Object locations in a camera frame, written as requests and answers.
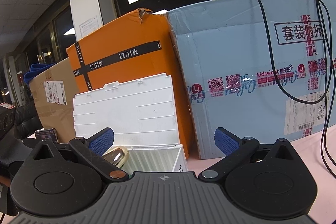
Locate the white plastic storage box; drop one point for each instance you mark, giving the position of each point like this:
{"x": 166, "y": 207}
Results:
{"x": 143, "y": 116}

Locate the light blue cardboard box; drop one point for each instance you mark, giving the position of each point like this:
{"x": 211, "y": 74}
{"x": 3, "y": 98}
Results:
{"x": 255, "y": 67}

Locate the white paper notice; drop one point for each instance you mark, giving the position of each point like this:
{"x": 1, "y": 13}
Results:
{"x": 89, "y": 26}

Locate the black leather chair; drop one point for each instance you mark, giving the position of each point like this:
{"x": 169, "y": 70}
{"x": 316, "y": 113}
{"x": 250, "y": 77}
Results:
{"x": 26, "y": 121}

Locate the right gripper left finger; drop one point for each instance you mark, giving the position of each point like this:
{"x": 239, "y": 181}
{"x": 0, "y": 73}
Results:
{"x": 90, "y": 151}

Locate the blue cloth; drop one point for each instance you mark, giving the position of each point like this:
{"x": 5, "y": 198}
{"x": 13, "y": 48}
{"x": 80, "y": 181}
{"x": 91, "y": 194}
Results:
{"x": 35, "y": 70}

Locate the brown cardboard box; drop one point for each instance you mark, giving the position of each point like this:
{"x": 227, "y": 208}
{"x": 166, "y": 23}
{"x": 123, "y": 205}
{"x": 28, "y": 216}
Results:
{"x": 53, "y": 92}

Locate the orange MIUZI box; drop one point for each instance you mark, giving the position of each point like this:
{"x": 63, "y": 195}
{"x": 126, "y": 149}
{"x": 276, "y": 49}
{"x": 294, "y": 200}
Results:
{"x": 135, "y": 45}

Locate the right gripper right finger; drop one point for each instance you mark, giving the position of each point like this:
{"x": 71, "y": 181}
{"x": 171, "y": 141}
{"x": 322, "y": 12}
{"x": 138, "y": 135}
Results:
{"x": 236, "y": 150}

